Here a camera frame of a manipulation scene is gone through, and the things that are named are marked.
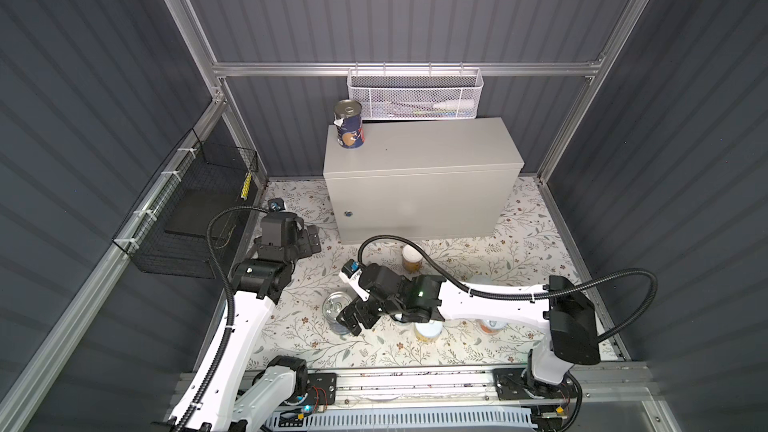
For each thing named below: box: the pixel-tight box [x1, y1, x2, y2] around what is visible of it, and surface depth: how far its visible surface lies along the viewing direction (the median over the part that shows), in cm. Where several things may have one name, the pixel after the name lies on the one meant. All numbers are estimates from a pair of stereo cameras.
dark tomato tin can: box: [333, 99, 365, 149], surface depth 77 cm
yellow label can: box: [414, 320, 443, 342], surface depth 80 cm
